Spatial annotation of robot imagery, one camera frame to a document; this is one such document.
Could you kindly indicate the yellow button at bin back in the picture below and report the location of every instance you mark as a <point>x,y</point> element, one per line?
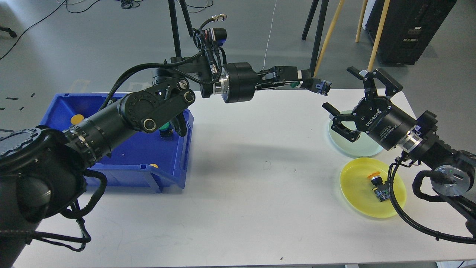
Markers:
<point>76,119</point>

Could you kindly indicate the blue plastic bin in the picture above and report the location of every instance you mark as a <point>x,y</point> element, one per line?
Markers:
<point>129,164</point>

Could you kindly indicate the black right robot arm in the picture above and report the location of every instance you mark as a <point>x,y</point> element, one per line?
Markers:
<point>450,174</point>

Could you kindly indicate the black computer tower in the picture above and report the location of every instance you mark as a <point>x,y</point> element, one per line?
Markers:
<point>409,27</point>

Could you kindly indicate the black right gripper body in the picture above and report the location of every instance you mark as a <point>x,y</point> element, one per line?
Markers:
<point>385,123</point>

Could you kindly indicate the black tripod stand left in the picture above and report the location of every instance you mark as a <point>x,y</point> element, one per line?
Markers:
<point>174,24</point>

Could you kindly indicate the yellow wooden pole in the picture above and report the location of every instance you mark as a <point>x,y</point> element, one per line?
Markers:
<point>328,36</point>
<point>379,31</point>

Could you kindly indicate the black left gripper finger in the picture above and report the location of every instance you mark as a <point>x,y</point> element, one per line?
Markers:
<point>286,85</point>
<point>284,74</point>

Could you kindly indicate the yellow plate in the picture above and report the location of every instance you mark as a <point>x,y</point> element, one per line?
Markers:
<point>357,188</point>

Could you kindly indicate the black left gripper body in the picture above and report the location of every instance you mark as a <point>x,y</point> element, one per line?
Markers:
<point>242,81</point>

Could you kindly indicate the light green plate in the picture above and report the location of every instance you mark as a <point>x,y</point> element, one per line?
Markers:
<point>363,147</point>

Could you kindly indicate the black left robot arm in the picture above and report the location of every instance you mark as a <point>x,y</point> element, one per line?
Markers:
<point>47,185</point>

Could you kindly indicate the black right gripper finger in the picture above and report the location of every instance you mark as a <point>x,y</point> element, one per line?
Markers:
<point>371,97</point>
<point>337,122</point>

